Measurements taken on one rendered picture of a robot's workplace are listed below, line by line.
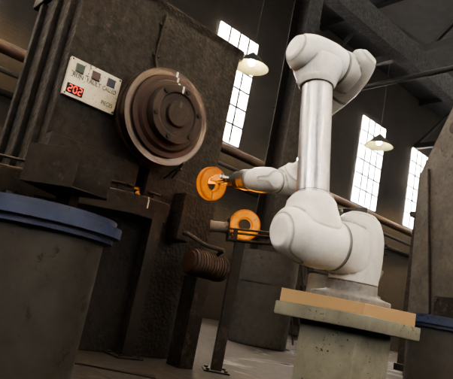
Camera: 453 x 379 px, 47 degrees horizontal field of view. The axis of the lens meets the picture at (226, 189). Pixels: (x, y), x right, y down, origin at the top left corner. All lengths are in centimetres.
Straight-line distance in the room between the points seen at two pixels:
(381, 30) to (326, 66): 754
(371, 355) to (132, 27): 187
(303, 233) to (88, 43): 150
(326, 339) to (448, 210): 306
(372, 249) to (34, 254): 99
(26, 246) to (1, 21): 805
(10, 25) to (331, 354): 806
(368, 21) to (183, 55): 635
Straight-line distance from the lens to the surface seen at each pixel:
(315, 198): 152
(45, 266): 107
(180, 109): 245
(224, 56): 304
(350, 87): 186
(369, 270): 163
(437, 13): 1336
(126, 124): 239
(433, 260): 453
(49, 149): 189
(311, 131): 163
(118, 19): 268
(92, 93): 249
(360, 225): 163
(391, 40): 945
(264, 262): 495
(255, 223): 258
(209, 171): 235
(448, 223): 451
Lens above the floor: 30
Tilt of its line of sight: 12 degrees up
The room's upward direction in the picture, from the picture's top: 11 degrees clockwise
